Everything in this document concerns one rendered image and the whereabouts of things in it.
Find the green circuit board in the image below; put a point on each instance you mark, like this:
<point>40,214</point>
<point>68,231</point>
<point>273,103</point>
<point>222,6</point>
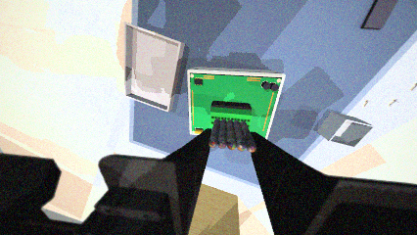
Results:
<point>231,88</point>

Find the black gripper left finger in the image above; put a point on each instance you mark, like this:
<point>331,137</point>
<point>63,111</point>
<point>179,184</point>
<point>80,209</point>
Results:
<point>180,175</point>

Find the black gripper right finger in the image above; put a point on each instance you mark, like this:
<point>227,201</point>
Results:
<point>299,198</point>

